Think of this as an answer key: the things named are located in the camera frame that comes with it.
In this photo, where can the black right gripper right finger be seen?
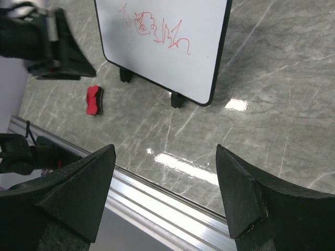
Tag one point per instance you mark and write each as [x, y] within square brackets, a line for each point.
[265, 212]

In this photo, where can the small black-framed whiteboard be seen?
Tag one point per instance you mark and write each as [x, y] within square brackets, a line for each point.
[176, 45]

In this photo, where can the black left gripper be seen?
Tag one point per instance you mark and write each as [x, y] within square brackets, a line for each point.
[43, 40]

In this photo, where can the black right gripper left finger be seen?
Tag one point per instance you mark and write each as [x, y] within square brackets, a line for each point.
[59, 211]

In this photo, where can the right whiteboard stand foot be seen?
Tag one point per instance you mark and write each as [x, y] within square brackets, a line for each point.
[177, 100]

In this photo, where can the red and black eraser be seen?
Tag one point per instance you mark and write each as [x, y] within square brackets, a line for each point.
[94, 100]

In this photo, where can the aluminium front rail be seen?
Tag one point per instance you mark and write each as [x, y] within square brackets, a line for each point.
[139, 213]

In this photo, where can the left whiteboard stand foot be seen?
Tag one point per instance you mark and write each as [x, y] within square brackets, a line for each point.
[125, 75]

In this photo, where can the whiteboard stand foot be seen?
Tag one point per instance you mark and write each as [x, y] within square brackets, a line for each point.
[125, 75]
[177, 100]

